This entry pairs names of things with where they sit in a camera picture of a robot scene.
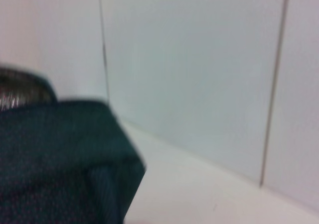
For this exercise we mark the dark teal insulated lunch bag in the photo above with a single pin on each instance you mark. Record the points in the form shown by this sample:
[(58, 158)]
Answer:
[(62, 159)]

